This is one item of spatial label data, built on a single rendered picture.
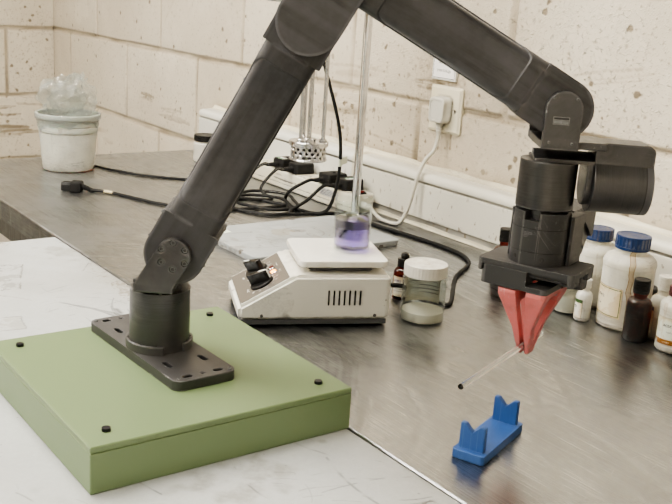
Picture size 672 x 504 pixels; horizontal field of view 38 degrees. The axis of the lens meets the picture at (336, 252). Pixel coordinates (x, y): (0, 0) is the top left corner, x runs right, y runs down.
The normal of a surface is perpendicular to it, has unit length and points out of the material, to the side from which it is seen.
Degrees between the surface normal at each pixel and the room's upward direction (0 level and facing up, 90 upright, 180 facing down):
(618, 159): 90
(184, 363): 0
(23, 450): 0
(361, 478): 0
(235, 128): 89
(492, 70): 89
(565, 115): 90
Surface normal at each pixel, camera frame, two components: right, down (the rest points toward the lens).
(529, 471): 0.07, -0.96
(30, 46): 0.58, 0.25
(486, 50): -0.07, 0.18
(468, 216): -0.81, 0.11
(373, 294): 0.20, 0.27
